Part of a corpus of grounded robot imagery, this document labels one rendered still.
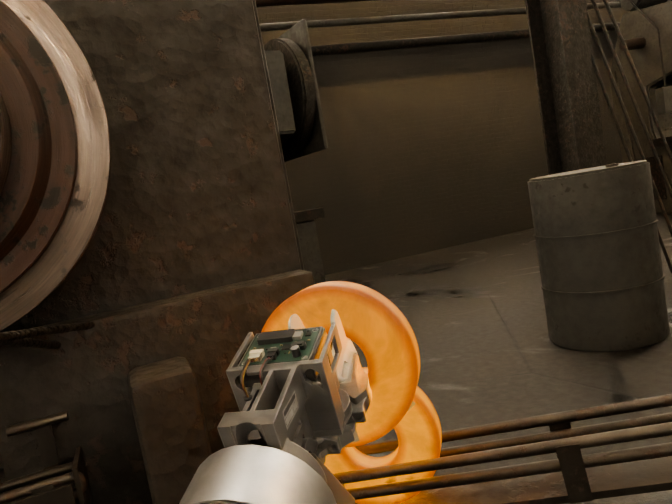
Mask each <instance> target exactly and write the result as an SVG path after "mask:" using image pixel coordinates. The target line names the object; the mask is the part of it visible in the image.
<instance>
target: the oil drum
mask: <svg viewBox="0 0 672 504"><path fill-rule="evenodd" d="M529 180H530V181H528V182H527V183H528V190H529V197H530V204H531V211H532V219H533V226H534V234H533V236H534V237H535V240H536V247H537V254H538V261H539V268H540V275H541V289H542V290H543V297H544V304H545V311H546V318H547V325H548V332H549V339H550V340H551V341H552V342H553V343H555V344H556V345H558V346H560V347H563V348H566V349H571V350H577V351H586V352H615V351H626V350H633V349H639V348H643V347H647V346H651V345H654V344H656V343H659V342H661V341H662V340H664V339H665V338H666V337H667V336H668V335H669V333H670V328H669V320H668V311H667V303H666V295H665V286H664V278H665V273H664V272H663V269H662V261H661V253H660V244H659V236H658V227H657V222H658V218H656V211H655V202H654V194H653V185H652V177H651V169H650V162H647V160H641V161H633V162H625V163H614V164H608V165H605V166H598V167H592V168H586V169H580V170H574V171H568V172H562V173H557V174H551V175H546V176H541V177H536V178H532V179H529Z"/></svg>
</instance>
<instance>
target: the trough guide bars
mask: <svg viewBox="0 0 672 504"><path fill-rule="evenodd" d="M668 406H672V394H667V395H660V396H654V397H648V398H642V399H636V400H630V401H624V402H618V403H612V404H606V405H600V406H594V407H588V408H582V409H576V410H570V411H564V412H558V413H552V414H546V415H539V416H533V417H527V418H521V419H515V420H509V421H503V422H497V423H491V424H485V425H479V426H473V427H467V428H461V429H455V430H449V431H443V432H442V443H444V442H450V441H456V440H462V439H469V438H475V437H481V436H487V435H494V434H500V433H506V432H512V431H518V430H525V429H531V428H537V427H543V426H549V428H550V432H544V433H538V434H531V435H525V436H519V437H512V438H506V439H500V440H493V441H487V442H481V443H474V444H468V445H462V446H455V447H449V448H442V449H441V451H440V457H439V458H432V459H426V460H419V461H413V462H406V463H400V464H393V465H387V466H380V467H374V468H367V469H361V470H354V471H348V472H341V473H335V474H333V475H334V476H335V477H336V478H337V479H338V480H339V482H340V483H341V484H342V485H343V486H344V484H346V483H353V482H360V481H367V480H374V479H380V478H387V477H394V476H401V475H407V474H414V473H421V472H428V471H434V470H441V469H448V468H455V467H462V466H468V465H475V464H482V463H489V462H495V461H502V460H509V459H516V458H523V457H529V456H536V455H543V454H550V453H556V455H557V458H558V459H553V460H546V461H539V462H532V463H525V464H518V465H512V466H505V467H498V468H491V469H484V470H477V471H470V472H463V473H456V474H449V475H443V476H436V477H429V478H422V479H415V480H408V481H401V482H394V483H387V484H380V485H373V486H367V487H360V488H353V489H347V491H348V492H349V493H350V494H351V495H352V496H353V497H354V499H355V500H359V499H366V498H374V497H381V496H388V495H395V494H402V493H410V492H417V491H424V490H431V489H438V488H446V487H453V486H460V485H467V484H474V483H482V482H489V481H496V480H503V479H510V478H517V477H525V476H532V475H539V474H546V473H553V472H561V471H562V475H563V479H564V482H565V486H566V490H567V494H568V498H569V501H570V503H578V502H586V501H593V497H592V493H591V489H590V485H589V481H588V477H587V473H586V470H585V468H589V467H597V466H604V465H611V464H618V463H625V462H633V461H640V460H647V459H654V458H661V457H669V456H672V442H670V443H663V444H657V445H650V446H643V447H636V448H629V449H622V450H615V451H608V452H601V453H594V454H588V455H582V454H581V450H580V449H583V448H590V447H597V446H604V445H611V444H617V443H624V442H631V441H638V440H644V439H651V438H658V437H665V436H671V435H672V412H671V413H665V414H658V415H652V416H646V417H639V418H633V419H627V420H620V421H614V422H608V423H601V424H595V425H589V426H582V427H576V428H571V425H570V422H575V421H581V420H587V419H593V418H600V417H606V416H612V415H618V414H625V413H631V412H637V411H643V410H650V409H656V408H662V407H668ZM398 446H399V443H398V439H394V440H388V441H382V442H376V443H370V444H364V445H360V446H355V448H356V449H358V450H359V451H360V452H362V453H363V454H366V455H369V454H375V453H381V452H387V451H394V450H396V449H397V447H398ZM344 487H345V486H344Z"/></svg>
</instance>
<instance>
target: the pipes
mask: <svg viewBox="0 0 672 504"><path fill-rule="evenodd" d="M362 1H382V0H255V2H256V7H264V6H284V5H303V4H323V3H343V2H362ZM608 3H609V6H610V8H620V7H622V6H621V4H620V2H608ZM596 4H597V7H598V9H604V8H606V6H605V4H604V3H596ZM514 14H527V12H526V7H523V8H506V9H490V10H474V11H458V12H441V13H425V14H409V15H392V16H376V17H360V18H343V19H327V20H311V21H307V27H308V28H317V27H332V26H347V25H362V24H378V23H393V22H408V21H423V20H438V19H453V18H468V17H483V16H499V15H514ZM298 22H299V21H295V22H278V23H262V24H260V29H261V31H272V30H287V29H290V28H291V27H293V26H294V25H295V24H297V23H298ZM604 24H605V26H606V29H607V31H616V30H615V28H614V25H613V23H604ZM593 26H594V29H595V31H596V32H603V29H602V27H601V24H593ZM524 38H530V34H529V29H522V30H510V31H497V32H484V33H471V34H458V35H445V36H432V37H419V38H407V39H394V40H381V41H368V42H355V43H342V44H329V45H317V46H311V50H312V56H322V55H334V54H346V53H358V52H370V51H382V50H393V49H405V48H417V47H429V46H441V45H453V44H464V43H476V42H488V41H500V40H512V39H524Z"/></svg>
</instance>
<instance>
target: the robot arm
mask: <svg viewBox="0 0 672 504"><path fill-rule="evenodd" d="M330 319H331V327H330V329H329V332H328V334H327V333H326V330H325V328H324V327H323V326H320V327H311V328H305V327H304V325H303V323H302V321H301V319H300V317H299V316H298V315H297V314H293V315H291V317H290V319H289V321H288V329H286V330H277V331H268V332H261V333H257V334H256V335H255V336H254V334H253V332H249V333H248V335H247V336H246V338H245V340H244V341H243V343H242V345H241V346H240V348H239V350H238V351H237V353H236V355H235V356H234V358H233V360H232V361H231V363H230V365H229V367H228V368H227V370H226V374H227V377H228V379H229V382H230V385H231V388H232V391H233V393H234V396H235V399H236V402H237V405H238V407H239V410H240V412H228V413H224V415H223V417H222V419H221V421H220V423H219V425H218V426H217V429H218V432H219V435H220V437H221V440H222V443H223V445H224V448H223V449H221V450H219V451H217V452H215V453H213V454H211V455H210V456H209V457H208V458H207V459H206V460H205V461H203V462H202V463H201V464H200V465H199V467H198V469H197V471H196V473H195V475H194V477H193V478H192V480H191V482H190V484H189V486H188V488H187V490H186V492H185V493H184V495H183V497H182V499H181V501H180V503H179V504H355V503H356V502H355V499H354V497H353V496H352V495H351V494H350V493H349V492H348V491H347V489H346V488H345V487H344V486H343V485H342V484H341V483H340V482H339V480H338V479H337V478H336V477H335V476H334V475H333V474H332V473H331V471H330V470H329V469H328V468H327V467H326V466H325V465H324V463H325V459H326V456H327V455H328V454H341V450H342V448H344V447H345V446H346V445H348V444H349V443H351V442H353V441H354V440H355V439H354V435H353V434H354V432H355V430H356V423H363V422H366V412H367V410H368V408H369V406H370V403H371V399H372V391H371V387H370V383H369V379H368V376H367V374H366V373H365V372H364V370H363V369H362V367H361V364H360V360H359V357H358V354H357V351H356V349H355V347H354V345H353V343H352V341H351V339H349V338H347V337H346V335H345V332H344V329H343V326H342V323H341V320H340V317H339V315H338V312H337V311H336V310H334V309H332V311H331V318H330ZM246 348H247V350H246ZM245 350H246V352H245ZM244 352H245V354H244V355H243V353H244ZM242 355H243V357H242ZM241 357H242V359H241ZM240 359H241V361H240V362H239V360H240ZM238 362H239V364H238Z"/></svg>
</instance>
